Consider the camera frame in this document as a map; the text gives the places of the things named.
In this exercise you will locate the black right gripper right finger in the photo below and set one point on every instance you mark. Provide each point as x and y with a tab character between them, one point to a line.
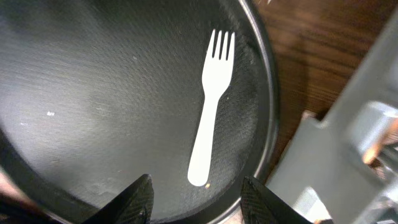
259	205

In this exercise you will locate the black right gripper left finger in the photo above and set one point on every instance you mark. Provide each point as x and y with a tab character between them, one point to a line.
133	205

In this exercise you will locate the white plastic fork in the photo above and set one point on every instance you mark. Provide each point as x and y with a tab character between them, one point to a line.
216	78

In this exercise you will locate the grey dishwasher rack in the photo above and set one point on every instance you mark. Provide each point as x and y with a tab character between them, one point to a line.
344	167

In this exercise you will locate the round black tray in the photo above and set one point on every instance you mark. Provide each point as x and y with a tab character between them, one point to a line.
95	94

